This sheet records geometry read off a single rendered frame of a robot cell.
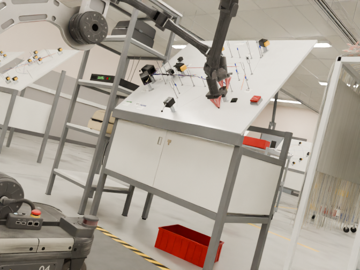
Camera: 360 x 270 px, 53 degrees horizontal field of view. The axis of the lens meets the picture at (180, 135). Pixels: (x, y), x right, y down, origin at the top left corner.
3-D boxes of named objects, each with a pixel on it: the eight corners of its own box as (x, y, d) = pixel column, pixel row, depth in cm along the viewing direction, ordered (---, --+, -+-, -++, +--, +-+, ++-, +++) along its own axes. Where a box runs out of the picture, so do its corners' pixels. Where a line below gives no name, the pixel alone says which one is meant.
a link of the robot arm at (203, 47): (153, 25, 222) (162, 9, 219) (155, 25, 228) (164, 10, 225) (210, 64, 223) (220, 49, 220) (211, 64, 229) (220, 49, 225)
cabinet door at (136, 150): (151, 187, 240) (167, 130, 241) (104, 167, 277) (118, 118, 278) (154, 187, 241) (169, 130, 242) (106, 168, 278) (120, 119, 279)
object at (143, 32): (127, 36, 290) (133, 14, 290) (109, 36, 305) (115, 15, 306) (152, 50, 313) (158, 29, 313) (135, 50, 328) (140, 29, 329)
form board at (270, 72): (115, 110, 280) (114, 107, 279) (192, 42, 328) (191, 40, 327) (241, 136, 200) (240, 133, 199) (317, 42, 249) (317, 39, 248)
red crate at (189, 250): (203, 268, 227) (208, 247, 228) (152, 246, 246) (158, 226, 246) (219, 261, 253) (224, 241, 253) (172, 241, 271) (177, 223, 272)
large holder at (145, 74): (152, 81, 291) (145, 66, 283) (156, 90, 276) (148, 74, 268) (144, 84, 291) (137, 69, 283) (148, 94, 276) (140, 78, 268)
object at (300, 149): (298, 208, 836) (315, 140, 840) (255, 194, 918) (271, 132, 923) (311, 210, 887) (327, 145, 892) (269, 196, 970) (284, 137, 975)
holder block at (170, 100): (162, 119, 240) (157, 107, 235) (173, 107, 246) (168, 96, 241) (167, 120, 237) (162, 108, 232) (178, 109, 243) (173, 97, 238)
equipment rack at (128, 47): (79, 215, 277) (141, -14, 282) (43, 193, 317) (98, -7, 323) (128, 216, 314) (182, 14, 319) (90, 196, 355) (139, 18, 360)
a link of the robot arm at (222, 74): (203, 65, 209) (211, 72, 204) (219, 57, 213) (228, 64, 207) (204, 81, 218) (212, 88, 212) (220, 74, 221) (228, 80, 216)
